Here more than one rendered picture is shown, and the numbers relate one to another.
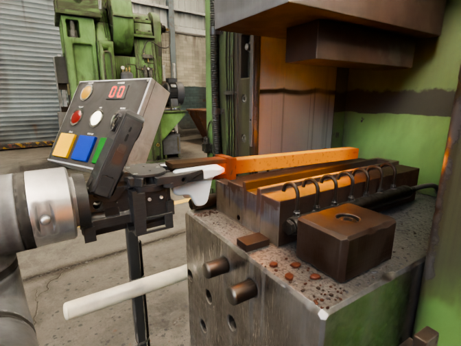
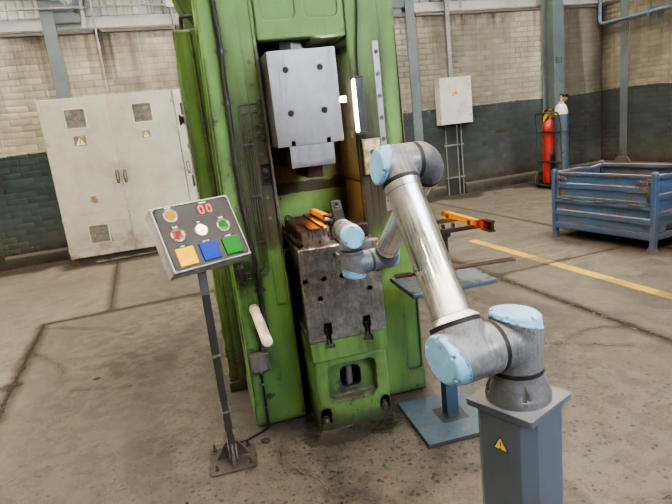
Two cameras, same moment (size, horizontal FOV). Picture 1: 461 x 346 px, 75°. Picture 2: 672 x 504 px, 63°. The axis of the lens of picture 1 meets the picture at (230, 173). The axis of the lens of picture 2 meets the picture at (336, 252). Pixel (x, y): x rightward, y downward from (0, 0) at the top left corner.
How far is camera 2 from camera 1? 2.32 m
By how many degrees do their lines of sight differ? 69
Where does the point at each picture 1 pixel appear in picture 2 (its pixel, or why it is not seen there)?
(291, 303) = (368, 243)
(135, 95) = (223, 207)
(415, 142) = (309, 203)
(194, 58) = not seen: outside the picture
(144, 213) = not seen: hidden behind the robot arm
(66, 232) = not seen: hidden behind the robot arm
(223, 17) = (299, 164)
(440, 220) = (366, 215)
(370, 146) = (288, 211)
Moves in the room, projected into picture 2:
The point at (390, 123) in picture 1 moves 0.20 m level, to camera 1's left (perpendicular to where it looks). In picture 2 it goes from (295, 197) to (281, 203)
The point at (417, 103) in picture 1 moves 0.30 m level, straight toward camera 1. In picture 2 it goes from (305, 186) to (342, 187)
